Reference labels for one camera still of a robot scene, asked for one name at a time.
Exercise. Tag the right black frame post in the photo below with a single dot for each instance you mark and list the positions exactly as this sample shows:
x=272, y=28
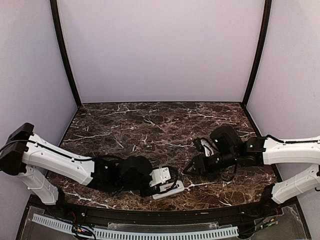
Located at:
x=258, y=53

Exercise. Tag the battery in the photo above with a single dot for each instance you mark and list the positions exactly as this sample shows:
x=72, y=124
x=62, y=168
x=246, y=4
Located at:
x=168, y=188

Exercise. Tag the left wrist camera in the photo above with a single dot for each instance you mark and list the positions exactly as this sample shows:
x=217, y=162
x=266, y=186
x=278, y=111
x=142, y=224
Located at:
x=162, y=175

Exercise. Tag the left black frame post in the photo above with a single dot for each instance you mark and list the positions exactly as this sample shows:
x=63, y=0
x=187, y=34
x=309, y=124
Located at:
x=63, y=52

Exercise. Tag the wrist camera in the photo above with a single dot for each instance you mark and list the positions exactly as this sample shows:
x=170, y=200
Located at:
x=162, y=175
x=204, y=146

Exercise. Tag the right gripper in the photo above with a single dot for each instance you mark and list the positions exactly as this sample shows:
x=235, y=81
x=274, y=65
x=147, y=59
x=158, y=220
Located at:
x=201, y=162

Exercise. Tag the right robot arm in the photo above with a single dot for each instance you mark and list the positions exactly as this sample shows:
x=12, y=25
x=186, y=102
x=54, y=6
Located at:
x=225, y=149

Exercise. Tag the white remote control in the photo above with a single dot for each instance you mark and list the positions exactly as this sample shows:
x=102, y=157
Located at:
x=179, y=187

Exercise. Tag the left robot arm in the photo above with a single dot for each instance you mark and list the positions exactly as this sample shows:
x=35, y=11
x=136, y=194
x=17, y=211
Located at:
x=25, y=152

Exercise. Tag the black frame post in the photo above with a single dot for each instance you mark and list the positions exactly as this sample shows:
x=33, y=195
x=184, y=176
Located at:
x=63, y=52
x=258, y=53

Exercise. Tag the black front rail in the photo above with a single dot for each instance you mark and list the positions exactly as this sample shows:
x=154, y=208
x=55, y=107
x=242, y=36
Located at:
x=89, y=212

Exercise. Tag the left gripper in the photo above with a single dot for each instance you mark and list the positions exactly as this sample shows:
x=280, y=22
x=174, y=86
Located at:
x=150, y=193

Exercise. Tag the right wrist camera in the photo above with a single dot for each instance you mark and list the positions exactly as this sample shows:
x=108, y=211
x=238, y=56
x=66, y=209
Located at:
x=204, y=146

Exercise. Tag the white slotted cable duct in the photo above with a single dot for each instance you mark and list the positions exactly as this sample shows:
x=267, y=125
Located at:
x=100, y=233

